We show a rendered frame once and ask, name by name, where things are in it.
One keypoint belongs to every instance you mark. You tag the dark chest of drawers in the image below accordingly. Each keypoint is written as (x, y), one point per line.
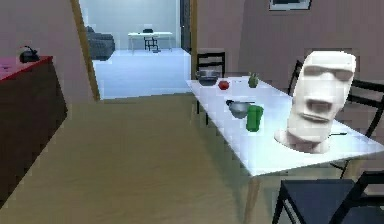
(26, 116)

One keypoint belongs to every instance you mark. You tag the grey metal pot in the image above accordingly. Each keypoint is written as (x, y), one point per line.
(207, 77)

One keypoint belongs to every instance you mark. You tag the red tomato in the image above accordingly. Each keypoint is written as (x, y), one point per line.
(223, 85)

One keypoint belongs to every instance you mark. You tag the grey metal pan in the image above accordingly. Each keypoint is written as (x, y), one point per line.
(239, 108)

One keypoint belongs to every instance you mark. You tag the black dining chair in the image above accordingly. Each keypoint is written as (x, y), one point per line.
(366, 100)
(316, 200)
(210, 61)

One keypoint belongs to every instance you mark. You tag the green bottle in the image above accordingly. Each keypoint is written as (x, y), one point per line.
(254, 117)

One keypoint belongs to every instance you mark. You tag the black desk chair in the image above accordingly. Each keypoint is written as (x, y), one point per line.
(150, 42)

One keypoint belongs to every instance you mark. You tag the white dining table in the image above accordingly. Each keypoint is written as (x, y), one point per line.
(266, 151)

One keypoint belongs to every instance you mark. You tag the white desk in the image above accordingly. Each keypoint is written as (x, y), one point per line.
(150, 34)

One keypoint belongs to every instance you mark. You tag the dark room door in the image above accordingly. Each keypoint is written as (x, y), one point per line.
(185, 23)

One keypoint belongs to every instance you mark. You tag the dark grey sofa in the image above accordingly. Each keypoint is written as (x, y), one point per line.
(99, 45)

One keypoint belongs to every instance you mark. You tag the white stone head statue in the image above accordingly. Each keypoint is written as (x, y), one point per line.
(316, 100)

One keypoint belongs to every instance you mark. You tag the black table knife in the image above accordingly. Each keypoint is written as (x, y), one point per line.
(337, 134)

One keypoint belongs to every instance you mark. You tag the black kettle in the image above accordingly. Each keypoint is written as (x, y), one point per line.
(28, 55)

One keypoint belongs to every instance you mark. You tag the framed wall picture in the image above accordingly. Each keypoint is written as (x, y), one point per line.
(289, 4)

